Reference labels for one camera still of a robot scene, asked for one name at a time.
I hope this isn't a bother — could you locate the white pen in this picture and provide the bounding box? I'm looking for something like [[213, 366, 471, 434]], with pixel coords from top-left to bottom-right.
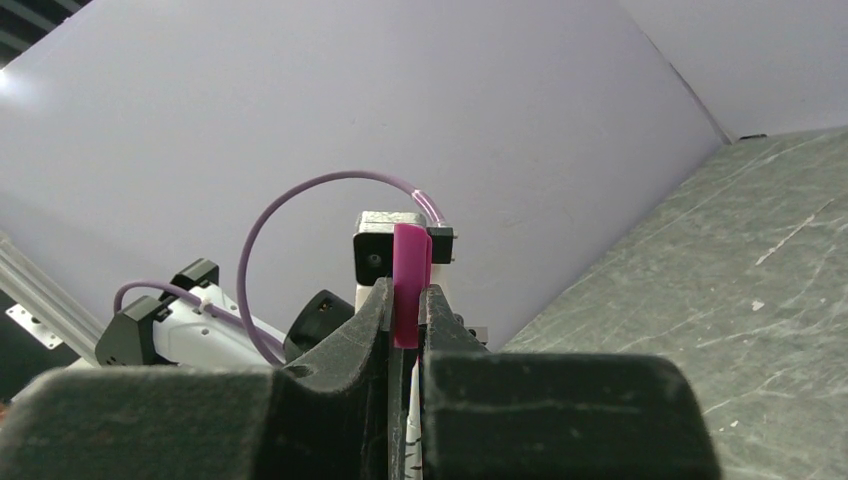
[[404, 361, 423, 480]]

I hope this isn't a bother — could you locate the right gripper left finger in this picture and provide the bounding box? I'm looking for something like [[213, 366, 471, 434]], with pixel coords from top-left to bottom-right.
[[1, 279, 393, 479]]

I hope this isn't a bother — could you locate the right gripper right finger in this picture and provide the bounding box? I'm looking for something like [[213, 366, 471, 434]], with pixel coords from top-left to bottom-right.
[[419, 286, 722, 479]]

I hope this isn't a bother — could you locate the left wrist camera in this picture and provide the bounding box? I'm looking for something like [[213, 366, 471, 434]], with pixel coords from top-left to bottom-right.
[[353, 211, 457, 311]]

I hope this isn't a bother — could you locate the aluminium frame rail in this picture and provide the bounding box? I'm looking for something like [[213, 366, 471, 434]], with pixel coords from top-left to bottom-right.
[[1, 232, 104, 366]]

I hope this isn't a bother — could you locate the magenta pen cap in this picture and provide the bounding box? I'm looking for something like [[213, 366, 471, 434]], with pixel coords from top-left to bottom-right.
[[392, 223, 432, 349]]

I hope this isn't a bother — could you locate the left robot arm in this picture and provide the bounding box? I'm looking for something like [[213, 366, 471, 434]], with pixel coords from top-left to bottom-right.
[[95, 259, 355, 368]]

